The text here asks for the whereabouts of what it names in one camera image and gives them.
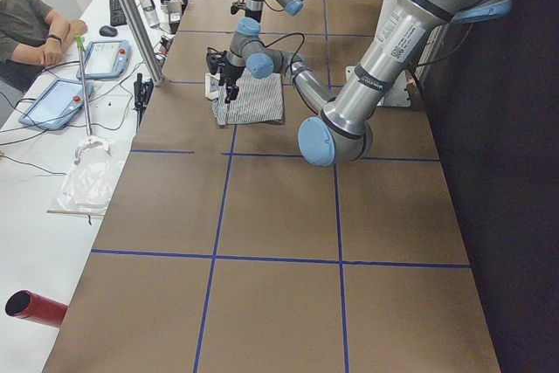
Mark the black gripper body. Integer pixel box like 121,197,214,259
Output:
206,47,243,104
230,0,262,23

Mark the navy white striped polo shirt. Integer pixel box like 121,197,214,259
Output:
204,71,284,127

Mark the black tripod on desk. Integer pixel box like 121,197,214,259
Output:
134,73,154,129

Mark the water bottle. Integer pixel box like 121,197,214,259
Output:
139,0,160,28

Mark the black keyboard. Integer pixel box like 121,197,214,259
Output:
109,0,127,27

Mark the upper blue teach pendant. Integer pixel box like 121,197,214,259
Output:
84,40,131,80

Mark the blue teach pendant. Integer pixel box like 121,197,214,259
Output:
18,79,84,130
84,40,131,80

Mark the black computer mouse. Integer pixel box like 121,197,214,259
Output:
99,25,118,38

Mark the silver reacher grabber stick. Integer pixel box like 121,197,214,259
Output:
74,35,110,165

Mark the lower blue teach pendant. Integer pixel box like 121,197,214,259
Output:
18,79,84,130

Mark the clear plastic bag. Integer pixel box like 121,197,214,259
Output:
47,137,131,218

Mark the person in grey shirt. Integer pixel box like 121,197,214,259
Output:
1,0,87,93

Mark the red cylinder tube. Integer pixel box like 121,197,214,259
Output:
4,290,68,328

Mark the aluminium frame post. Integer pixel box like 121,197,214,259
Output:
119,0,164,86

